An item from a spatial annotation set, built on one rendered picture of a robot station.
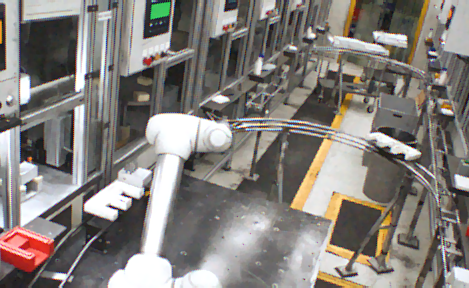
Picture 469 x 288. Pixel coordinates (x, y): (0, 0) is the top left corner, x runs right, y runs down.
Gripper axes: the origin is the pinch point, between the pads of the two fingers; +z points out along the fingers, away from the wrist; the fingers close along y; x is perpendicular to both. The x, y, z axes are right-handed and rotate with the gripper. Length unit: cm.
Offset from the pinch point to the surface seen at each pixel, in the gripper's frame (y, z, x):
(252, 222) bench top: 28, -43, -37
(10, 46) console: -69, -117, 46
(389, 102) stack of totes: 173, 268, -34
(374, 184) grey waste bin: 146, 139, -79
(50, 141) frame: -72, -64, -10
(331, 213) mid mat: 107, 100, -97
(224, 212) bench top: 13, -38, -38
